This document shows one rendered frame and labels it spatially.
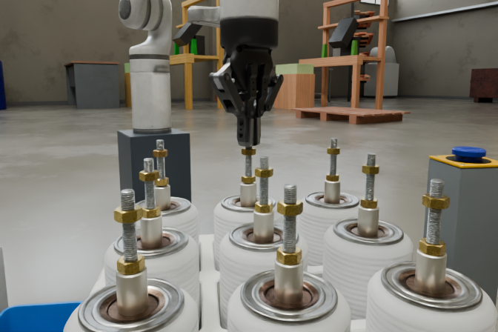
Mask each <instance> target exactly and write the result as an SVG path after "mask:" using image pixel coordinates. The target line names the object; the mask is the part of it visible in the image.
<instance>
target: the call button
mask: <svg viewBox="0 0 498 332"><path fill-rule="evenodd" d="M452 154H454V155H455V157H454V158H455V159H457V160H461V161H467V162H481V161H482V157H485V156H486V150H485V149H482V148H479V147H453V148H452Z"/></svg>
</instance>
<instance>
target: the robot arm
mask: <svg viewBox="0 0 498 332"><path fill-rule="evenodd" d="M219 4H220V6H219V7H201V6H191V7H190V8H189V9H188V10H187V22H188V23H191V24H200V25H204V26H209V27H218V28H220V46H221V47H222V48H223V49H225V56H224V58H223V62H222V64H223V67H222V68H221V69H220V70H219V71H218V72H217V73H210V75H209V81H210V83H211V84H212V86H213V89H214V90H215V92H216V95H217V96H218V97H219V100H220V102H221V103H222V106H223V108H224V109H225V111H226V112H227V113H232V114H234V115H235V116H236V117H237V141H238V144H239V146H243V147H252V146H256V145H259V144H260V138H261V116H263V113H264V112H265V111H270V110H271V108H272V107H273V103H274V102H275V99H276V97H277V94H278V92H279V89H280V87H281V86H282V83H283V80H284V77H283V75H282V74H276V73H275V72H274V70H273V60H272V58H271V51H272V50H274V49H276V48H277V47H278V36H279V0H220V2H219ZM119 18H120V21H121V23H122V24H123V25H124V26H125V27H129V28H132V29H137V30H148V36H147V40H146V41H145V42H143V43H141V44H138V45H136V46H133V47H131V48H130V50H129V58H130V86H131V102H132V120H133V133H138V134H159V133H169V132H171V131H172V124H171V99H170V49H171V43H172V7H171V3H170V0H120V2H119ZM240 91H242V93H241V92H240ZM257 91H258V93H257ZM266 98H267V99H266ZM243 99H244V100H245V105H244V104H243V102H242V100H243ZM254 99H255V101H254V102H253V100H254ZM265 99H266V101H265V102H264V100H265ZM232 103H233V104H232Z"/></svg>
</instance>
